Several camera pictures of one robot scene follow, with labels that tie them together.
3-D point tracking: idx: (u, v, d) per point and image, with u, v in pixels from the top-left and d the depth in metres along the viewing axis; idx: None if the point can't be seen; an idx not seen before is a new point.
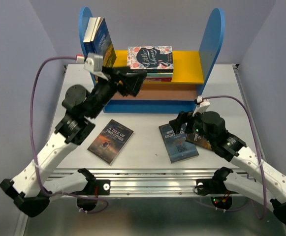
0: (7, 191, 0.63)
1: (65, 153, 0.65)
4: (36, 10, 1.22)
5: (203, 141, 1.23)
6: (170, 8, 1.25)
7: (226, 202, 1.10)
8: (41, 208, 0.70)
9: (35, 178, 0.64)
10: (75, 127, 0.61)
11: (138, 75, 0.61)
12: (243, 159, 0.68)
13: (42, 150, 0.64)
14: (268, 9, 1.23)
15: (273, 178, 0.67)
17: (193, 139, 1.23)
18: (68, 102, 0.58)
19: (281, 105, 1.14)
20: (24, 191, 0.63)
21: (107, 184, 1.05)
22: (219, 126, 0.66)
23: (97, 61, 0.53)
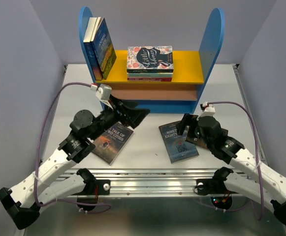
0: (5, 198, 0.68)
1: (63, 170, 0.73)
4: (36, 10, 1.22)
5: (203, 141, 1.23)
6: (170, 8, 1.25)
7: (226, 202, 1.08)
8: (31, 220, 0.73)
9: (32, 190, 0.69)
10: (78, 146, 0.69)
11: (140, 111, 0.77)
12: (240, 160, 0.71)
13: (43, 163, 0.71)
14: (268, 9, 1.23)
15: (271, 178, 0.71)
17: (193, 139, 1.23)
18: (76, 124, 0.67)
19: (281, 105, 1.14)
20: (20, 200, 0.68)
21: (107, 184, 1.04)
22: (214, 129, 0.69)
23: (106, 92, 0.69)
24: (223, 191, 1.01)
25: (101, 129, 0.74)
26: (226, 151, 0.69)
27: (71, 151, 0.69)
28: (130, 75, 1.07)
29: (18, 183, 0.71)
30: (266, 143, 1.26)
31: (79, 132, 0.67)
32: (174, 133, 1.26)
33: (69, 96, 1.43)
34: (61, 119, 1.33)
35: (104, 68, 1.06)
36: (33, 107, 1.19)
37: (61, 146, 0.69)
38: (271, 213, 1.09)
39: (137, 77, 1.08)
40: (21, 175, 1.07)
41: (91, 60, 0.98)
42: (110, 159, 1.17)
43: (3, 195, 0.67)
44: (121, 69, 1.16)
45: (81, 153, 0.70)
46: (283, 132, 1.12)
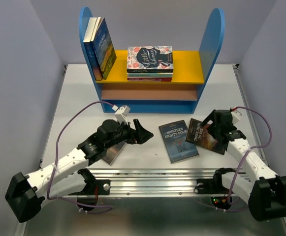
0: (20, 182, 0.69)
1: (77, 168, 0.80)
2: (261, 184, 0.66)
4: (36, 10, 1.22)
5: (203, 141, 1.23)
6: (170, 8, 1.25)
7: (226, 202, 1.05)
8: (31, 213, 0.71)
9: (49, 179, 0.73)
10: (93, 150, 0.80)
11: (149, 133, 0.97)
12: (236, 145, 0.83)
13: (62, 158, 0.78)
14: (268, 9, 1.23)
15: (254, 163, 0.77)
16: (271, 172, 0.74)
17: (193, 139, 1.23)
18: (102, 129, 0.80)
19: (281, 105, 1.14)
20: (37, 186, 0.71)
21: (107, 184, 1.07)
22: (224, 115, 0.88)
23: (126, 109, 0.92)
24: (223, 191, 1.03)
25: (116, 141, 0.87)
26: (226, 135, 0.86)
27: (87, 152, 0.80)
28: (130, 75, 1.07)
29: (36, 172, 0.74)
30: (266, 143, 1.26)
31: (103, 136, 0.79)
32: (174, 133, 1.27)
33: (69, 96, 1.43)
34: (61, 119, 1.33)
35: (104, 68, 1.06)
36: (33, 107, 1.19)
37: (81, 144, 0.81)
38: None
39: (137, 77, 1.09)
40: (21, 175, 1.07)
41: (91, 60, 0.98)
42: (110, 159, 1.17)
43: (20, 179, 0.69)
44: (121, 69, 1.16)
45: (95, 157, 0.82)
46: (283, 133, 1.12)
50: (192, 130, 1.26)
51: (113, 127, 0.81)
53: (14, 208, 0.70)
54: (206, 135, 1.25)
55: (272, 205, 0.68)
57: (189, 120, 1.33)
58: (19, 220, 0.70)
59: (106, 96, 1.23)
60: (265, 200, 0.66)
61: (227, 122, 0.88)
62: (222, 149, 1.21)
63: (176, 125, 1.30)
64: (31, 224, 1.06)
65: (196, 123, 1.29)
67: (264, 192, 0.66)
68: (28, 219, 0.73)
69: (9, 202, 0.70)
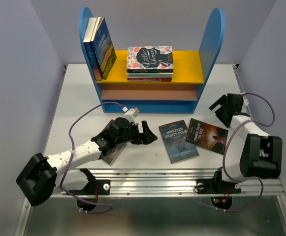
0: (40, 162, 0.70)
1: (90, 158, 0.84)
2: (251, 135, 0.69)
4: (36, 10, 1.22)
5: (203, 141, 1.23)
6: (170, 8, 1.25)
7: (226, 202, 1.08)
8: (43, 197, 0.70)
9: (67, 162, 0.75)
10: (106, 143, 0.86)
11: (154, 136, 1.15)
12: (238, 117, 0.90)
13: (78, 146, 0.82)
14: (268, 10, 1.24)
15: (250, 126, 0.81)
16: (265, 134, 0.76)
17: (193, 139, 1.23)
18: (115, 125, 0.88)
19: (281, 105, 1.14)
20: (56, 166, 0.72)
21: (107, 184, 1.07)
22: (235, 98, 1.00)
23: (136, 110, 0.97)
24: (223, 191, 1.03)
25: (125, 140, 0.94)
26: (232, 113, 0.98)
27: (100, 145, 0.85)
28: (130, 75, 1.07)
29: (54, 155, 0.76)
30: None
31: (115, 131, 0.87)
32: (174, 133, 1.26)
33: (69, 96, 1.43)
34: (61, 119, 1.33)
35: (104, 68, 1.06)
36: (33, 107, 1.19)
37: (95, 137, 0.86)
38: (271, 213, 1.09)
39: (137, 77, 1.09)
40: None
41: (91, 60, 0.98)
42: (110, 159, 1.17)
43: (39, 159, 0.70)
44: (121, 69, 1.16)
45: (105, 151, 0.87)
46: (282, 133, 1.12)
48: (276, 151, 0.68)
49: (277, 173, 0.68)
50: (192, 130, 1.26)
51: (125, 124, 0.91)
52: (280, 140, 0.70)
53: (28, 189, 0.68)
54: (206, 135, 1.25)
55: (261, 160, 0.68)
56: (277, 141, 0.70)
57: (189, 120, 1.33)
58: (30, 202, 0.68)
59: (105, 96, 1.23)
60: (254, 151, 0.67)
61: (236, 104, 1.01)
62: (222, 149, 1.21)
63: (176, 125, 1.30)
64: (31, 224, 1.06)
65: (196, 122, 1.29)
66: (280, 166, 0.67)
67: (253, 141, 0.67)
68: (38, 203, 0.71)
69: (25, 182, 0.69)
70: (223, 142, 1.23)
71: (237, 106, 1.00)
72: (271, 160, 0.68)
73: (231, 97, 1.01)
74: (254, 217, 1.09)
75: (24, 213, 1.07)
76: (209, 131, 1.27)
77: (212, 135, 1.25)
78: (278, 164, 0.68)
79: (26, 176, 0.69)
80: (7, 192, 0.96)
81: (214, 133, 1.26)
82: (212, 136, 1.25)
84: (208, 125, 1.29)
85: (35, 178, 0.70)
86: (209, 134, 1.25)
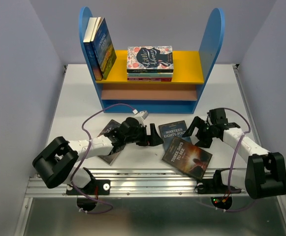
0: (61, 145, 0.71)
1: (104, 150, 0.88)
2: (255, 159, 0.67)
4: (36, 10, 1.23)
5: (181, 162, 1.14)
6: (170, 8, 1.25)
7: (226, 202, 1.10)
8: (59, 181, 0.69)
9: (86, 149, 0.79)
10: (115, 139, 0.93)
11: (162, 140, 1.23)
12: (230, 132, 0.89)
13: (94, 138, 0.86)
14: (268, 10, 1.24)
15: (247, 144, 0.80)
16: (264, 151, 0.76)
17: (170, 160, 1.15)
18: (125, 123, 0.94)
19: (281, 105, 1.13)
20: (77, 150, 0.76)
21: (107, 184, 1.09)
22: (218, 111, 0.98)
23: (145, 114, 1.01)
24: (223, 191, 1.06)
25: (133, 140, 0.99)
26: (222, 126, 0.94)
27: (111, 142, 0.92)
28: (130, 75, 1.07)
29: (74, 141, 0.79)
30: (266, 144, 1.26)
31: (125, 128, 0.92)
32: (174, 133, 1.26)
33: (69, 96, 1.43)
34: (61, 119, 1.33)
35: (104, 68, 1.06)
36: (33, 107, 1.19)
37: (107, 134, 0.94)
38: (271, 214, 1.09)
39: (137, 77, 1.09)
40: (21, 175, 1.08)
41: (91, 60, 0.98)
42: (110, 159, 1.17)
43: (60, 141, 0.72)
44: (121, 69, 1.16)
45: (115, 147, 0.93)
46: (283, 133, 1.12)
48: (281, 169, 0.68)
49: (285, 190, 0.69)
50: (173, 149, 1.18)
51: (134, 123, 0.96)
52: (281, 156, 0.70)
53: (45, 170, 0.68)
54: (186, 157, 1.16)
55: (268, 181, 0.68)
56: (280, 160, 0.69)
57: (189, 120, 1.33)
58: (47, 183, 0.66)
59: (105, 96, 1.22)
60: (260, 175, 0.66)
61: (221, 117, 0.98)
62: (201, 174, 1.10)
63: (176, 125, 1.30)
64: (32, 224, 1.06)
65: (178, 141, 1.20)
66: None
67: (258, 166, 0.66)
68: (53, 187, 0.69)
69: (43, 163, 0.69)
70: (203, 167, 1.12)
71: (222, 118, 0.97)
72: (277, 178, 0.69)
73: (214, 112, 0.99)
74: (254, 217, 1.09)
75: (24, 213, 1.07)
76: (191, 152, 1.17)
77: (193, 158, 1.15)
78: (284, 181, 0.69)
79: (45, 157, 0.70)
80: (7, 192, 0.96)
81: (196, 156, 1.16)
82: (193, 159, 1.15)
84: (191, 145, 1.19)
85: (53, 160, 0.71)
86: (191, 157, 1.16)
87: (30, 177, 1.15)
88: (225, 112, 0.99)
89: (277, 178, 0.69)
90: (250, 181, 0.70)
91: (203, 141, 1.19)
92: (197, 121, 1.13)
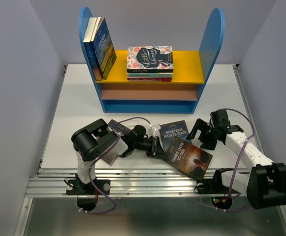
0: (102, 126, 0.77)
1: (121, 149, 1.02)
2: (258, 170, 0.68)
4: (36, 10, 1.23)
5: (181, 163, 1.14)
6: (170, 8, 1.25)
7: (226, 202, 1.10)
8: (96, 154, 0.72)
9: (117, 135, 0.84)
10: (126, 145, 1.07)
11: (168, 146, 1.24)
12: (233, 137, 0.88)
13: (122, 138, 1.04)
14: (268, 10, 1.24)
15: (251, 152, 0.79)
16: (268, 161, 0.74)
17: (171, 160, 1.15)
18: (136, 130, 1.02)
19: (281, 105, 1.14)
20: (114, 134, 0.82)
21: (107, 184, 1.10)
22: (219, 112, 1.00)
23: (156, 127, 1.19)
24: (222, 191, 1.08)
25: (141, 148, 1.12)
26: (224, 128, 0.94)
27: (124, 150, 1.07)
28: (130, 75, 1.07)
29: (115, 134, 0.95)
30: (266, 144, 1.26)
31: (134, 135, 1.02)
32: (174, 133, 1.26)
33: (68, 95, 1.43)
34: (61, 119, 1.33)
35: (104, 68, 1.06)
36: (33, 107, 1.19)
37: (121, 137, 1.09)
38: (271, 214, 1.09)
39: (137, 77, 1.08)
40: (21, 175, 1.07)
41: (91, 60, 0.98)
42: (110, 159, 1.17)
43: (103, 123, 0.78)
44: (121, 69, 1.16)
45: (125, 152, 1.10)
46: (283, 132, 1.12)
48: (284, 181, 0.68)
49: None
50: (173, 149, 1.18)
51: (142, 131, 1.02)
52: (285, 167, 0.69)
53: (84, 143, 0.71)
54: (186, 157, 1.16)
55: (270, 191, 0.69)
56: (284, 172, 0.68)
57: (189, 120, 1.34)
58: (85, 155, 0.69)
59: (105, 96, 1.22)
60: (263, 186, 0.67)
61: (223, 119, 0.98)
62: (201, 174, 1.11)
63: (176, 125, 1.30)
64: (31, 224, 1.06)
65: (179, 141, 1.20)
66: None
67: (260, 177, 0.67)
68: (89, 160, 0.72)
69: (81, 137, 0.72)
70: (203, 168, 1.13)
71: (224, 121, 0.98)
72: (279, 190, 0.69)
73: (216, 113, 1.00)
74: (255, 217, 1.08)
75: (24, 213, 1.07)
76: (192, 153, 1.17)
77: (193, 159, 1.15)
78: None
79: (85, 132, 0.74)
80: (6, 192, 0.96)
81: (196, 157, 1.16)
82: (194, 160, 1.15)
84: (192, 145, 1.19)
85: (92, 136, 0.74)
86: (191, 158, 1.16)
87: (30, 177, 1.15)
88: (226, 113, 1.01)
89: (279, 189, 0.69)
90: (251, 191, 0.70)
91: (206, 144, 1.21)
92: (198, 121, 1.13)
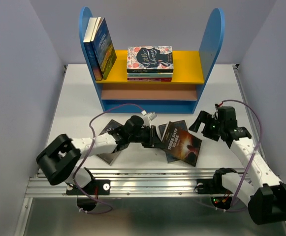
0: (64, 142, 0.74)
1: (109, 148, 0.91)
2: (265, 191, 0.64)
4: (36, 10, 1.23)
5: (176, 150, 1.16)
6: (170, 8, 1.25)
7: (226, 202, 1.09)
8: (62, 176, 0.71)
9: (89, 146, 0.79)
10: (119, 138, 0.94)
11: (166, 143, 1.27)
12: (240, 145, 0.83)
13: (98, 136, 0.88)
14: (268, 10, 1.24)
15: (258, 167, 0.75)
16: (276, 179, 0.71)
17: (168, 148, 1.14)
18: (131, 121, 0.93)
19: (281, 105, 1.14)
20: (80, 148, 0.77)
21: (107, 184, 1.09)
22: (227, 111, 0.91)
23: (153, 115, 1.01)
24: (223, 191, 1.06)
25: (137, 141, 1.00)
26: (231, 132, 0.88)
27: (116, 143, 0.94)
28: (130, 75, 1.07)
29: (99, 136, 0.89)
30: (266, 144, 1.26)
31: (130, 127, 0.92)
32: None
33: (69, 95, 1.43)
34: (61, 119, 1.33)
35: (104, 68, 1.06)
36: (33, 107, 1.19)
37: (111, 132, 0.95)
38: None
39: (137, 77, 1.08)
40: (21, 175, 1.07)
41: (91, 60, 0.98)
42: (110, 159, 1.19)
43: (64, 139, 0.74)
44: (121, 69, 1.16)
45: (119, 146, 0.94)
46: (283, 132, 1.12)
48: None
49: None
50: (168, 136, 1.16)
51: (140, 122, 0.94)
52: None
53: (48, 167, 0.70)
54: (180, 144, 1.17)
55: (274, 210, 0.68)
56: None
57: (189, 120, 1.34)
58: (49, 180, 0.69)
59: (105, 96, 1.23)
60: (267, 206, 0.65)
61: (230, 119, 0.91)
62: (194, 160, 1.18)
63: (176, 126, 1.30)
64: (31, 224, 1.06)
65: (173, 128, 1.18)
66: None
67: (267, 200, 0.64)
68: (57, 182, 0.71)
69: (46, 161, 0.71)
70: (195, 153, 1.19)
71: (231, 120, 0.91)
72: (283, 208, 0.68)
73: (223, 111, 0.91)
74: None
75: (24, 212, 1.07)
76: (185, 138, 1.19)
77: (187, 144, 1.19)
78: None
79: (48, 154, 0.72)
80: (6, 192, 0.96)
81: (189, 142, 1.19)
82: (187, 146, 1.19)
84: (184, 131, 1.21)
85: (56, 158, 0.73)
86: (185, 143, 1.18)
87: (30, 177, 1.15)
88: (234, 110, 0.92)
89: (284, 207, 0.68)
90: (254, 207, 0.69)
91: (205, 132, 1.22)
92: (202, 112, 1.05)
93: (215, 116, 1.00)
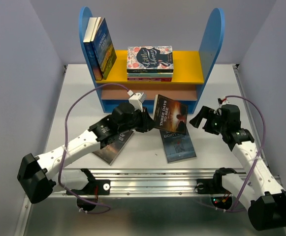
0: (31, 163, 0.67)
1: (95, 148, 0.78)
2: (266, 199, 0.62)
4: (36, 10, 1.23)
5: (168, 124, 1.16)
6: (171, 8, 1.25)
7: (226, 202, 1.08)
8: (41, 195, 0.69)
9: (59, 161, 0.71)
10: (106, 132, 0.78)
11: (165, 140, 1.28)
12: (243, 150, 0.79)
13: (72, 140, 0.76)
14: (268, 10, 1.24)
15: (260, 173, 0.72)
16: (278, 186, 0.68)
17: (159, 126, 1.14)
18: (118, 109, 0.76)
19: (281, 105, 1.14)
20: (47, 166, 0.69)
21: (107, 184, 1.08)
22: (232, 113, 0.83)
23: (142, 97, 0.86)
24: (223, 191, 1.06)
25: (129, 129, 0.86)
26: (233, 135, 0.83)
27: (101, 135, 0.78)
28: (130, 75, 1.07)
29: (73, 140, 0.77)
30: (266, 144, 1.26)
31: (118, 116, 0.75)
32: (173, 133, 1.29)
33: (69, 96, 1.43)
34: (61, 119, 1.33)
35: (104, 68, 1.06)
36: (33, 107, 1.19)
37: (94, 126, 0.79)
38: None
39: (137, 77, 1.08)
40: None
41: (91, 60, 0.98)
42: (110, 159, 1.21)
43: (30, 161, 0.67)
44: (121, 69, 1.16)
45: (107, 139, 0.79)
46: (283, 132, 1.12)
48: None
49: None
50: (158, 112, 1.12)
51: (129, 109, 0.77)
52: None
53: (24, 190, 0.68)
54: (170, 116, 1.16)
55: (274, 217, 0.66)
56: None
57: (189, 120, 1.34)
58: (30, 201, 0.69)
59: (105, 96, 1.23)
60: (268, 214, 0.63)
61: (235, 120, 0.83)
62: (184, 128, 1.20)
63: None
64: (31, 224, 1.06)
65: (162, 101, 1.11)
66: None
67: (268, 208, 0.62)
68: (40, 199, 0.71)
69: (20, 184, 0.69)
70: (184, 121, 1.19)
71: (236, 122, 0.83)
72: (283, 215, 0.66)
73: (227, 111, 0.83)
74: None
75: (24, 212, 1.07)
76: (174, 108, 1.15)
77: (176, 114, 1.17)
78: None
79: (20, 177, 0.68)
80: (6, 192, 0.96)
81: (178, 111, 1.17)
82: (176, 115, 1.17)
84: (173, 101, 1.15)
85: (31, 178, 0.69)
86: (174, 114, 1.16)
87: None
88: (238, 110, 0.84)
89: (284, 214, 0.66)
90: (254, 213, 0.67)
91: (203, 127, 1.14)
92: (204, 107, 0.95)
93: (218, 113, 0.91)
